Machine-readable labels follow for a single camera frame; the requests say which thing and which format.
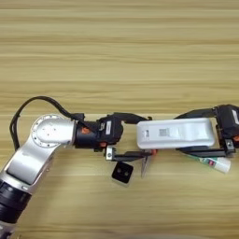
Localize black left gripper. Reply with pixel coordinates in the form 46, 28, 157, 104
74, 112, 157, 162

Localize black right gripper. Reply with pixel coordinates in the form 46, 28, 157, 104
174, 106, 239, 159

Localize white remote control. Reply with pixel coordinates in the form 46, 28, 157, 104
136, 117, 217, 150

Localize green white glue stick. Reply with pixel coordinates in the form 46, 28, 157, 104
186, 153, 232, 175

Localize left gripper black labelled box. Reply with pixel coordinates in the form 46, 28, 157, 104
98, 116, 124, 146

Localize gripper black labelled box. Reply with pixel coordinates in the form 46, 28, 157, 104
98, 116, 124, 146
215, 105, 239, 140

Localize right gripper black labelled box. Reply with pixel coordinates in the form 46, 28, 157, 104
215, 105, 239, 140

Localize orange black needle-nose pliers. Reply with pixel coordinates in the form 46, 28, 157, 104
140, 148, 158, 179

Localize black square two-dot block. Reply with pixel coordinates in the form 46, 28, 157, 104
111, 161, 134, 187

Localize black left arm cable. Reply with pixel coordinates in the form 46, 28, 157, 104
8, 95, 86, 152

